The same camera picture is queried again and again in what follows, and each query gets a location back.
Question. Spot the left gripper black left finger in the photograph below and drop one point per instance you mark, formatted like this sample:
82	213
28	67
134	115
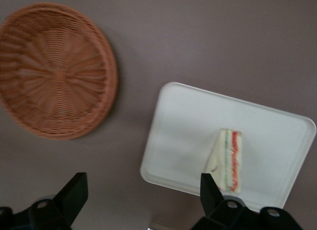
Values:
70	200

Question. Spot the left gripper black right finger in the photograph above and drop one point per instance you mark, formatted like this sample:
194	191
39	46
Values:
213	197

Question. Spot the triangular sandwich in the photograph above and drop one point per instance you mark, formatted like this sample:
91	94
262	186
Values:
229	160

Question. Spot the beige rectangular tray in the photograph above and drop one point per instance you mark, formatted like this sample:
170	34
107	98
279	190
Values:
188	140

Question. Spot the round brown wicker basket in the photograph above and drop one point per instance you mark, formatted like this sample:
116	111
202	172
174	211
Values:
57	74

